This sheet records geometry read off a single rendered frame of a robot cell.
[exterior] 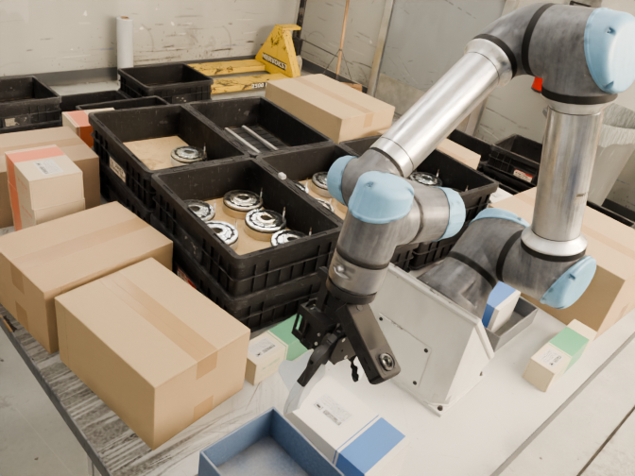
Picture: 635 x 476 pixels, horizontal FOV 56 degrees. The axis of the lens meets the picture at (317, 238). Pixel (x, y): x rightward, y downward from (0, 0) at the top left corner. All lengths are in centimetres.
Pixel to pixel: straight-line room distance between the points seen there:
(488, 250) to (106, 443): 80
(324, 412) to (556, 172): 58
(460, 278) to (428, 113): 38
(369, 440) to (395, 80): 417
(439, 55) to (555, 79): 375
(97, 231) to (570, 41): 100
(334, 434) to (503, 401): 46
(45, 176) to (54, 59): 328
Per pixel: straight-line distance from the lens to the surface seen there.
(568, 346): 154
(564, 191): 110
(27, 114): 285
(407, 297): 121
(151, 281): 124
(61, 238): 138
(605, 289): 163
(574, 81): 102
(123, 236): 137
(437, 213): 81
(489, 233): 123
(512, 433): 134
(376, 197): 73
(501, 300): 153
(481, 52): 105
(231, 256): 120
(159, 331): 112
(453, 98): 98
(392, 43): 503
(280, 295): 133
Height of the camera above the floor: 161
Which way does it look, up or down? 32 degrees down
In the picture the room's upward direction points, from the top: 11 degrees clockwise
